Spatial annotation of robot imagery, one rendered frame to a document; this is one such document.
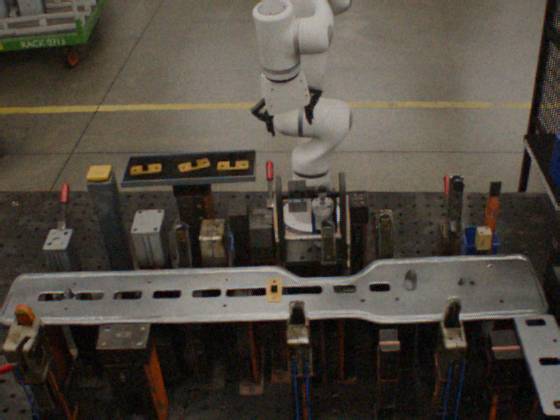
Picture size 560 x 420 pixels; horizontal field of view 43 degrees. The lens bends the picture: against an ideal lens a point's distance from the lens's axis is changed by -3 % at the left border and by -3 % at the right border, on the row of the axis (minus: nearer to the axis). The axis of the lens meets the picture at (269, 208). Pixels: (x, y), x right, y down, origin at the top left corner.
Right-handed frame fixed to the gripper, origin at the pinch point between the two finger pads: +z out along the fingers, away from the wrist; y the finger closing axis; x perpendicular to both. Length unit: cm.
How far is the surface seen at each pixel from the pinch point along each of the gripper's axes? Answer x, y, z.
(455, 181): 14.8, -35.9, 20.7
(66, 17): -385, 71, 166
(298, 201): 1.6, 1.2, 24.3
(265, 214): -5.5, 9.1, 32.9
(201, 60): -318, -15, 194
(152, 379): 28, 49, 39
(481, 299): 38, -32, 38
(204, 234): -2.7, 26.3, 29.9
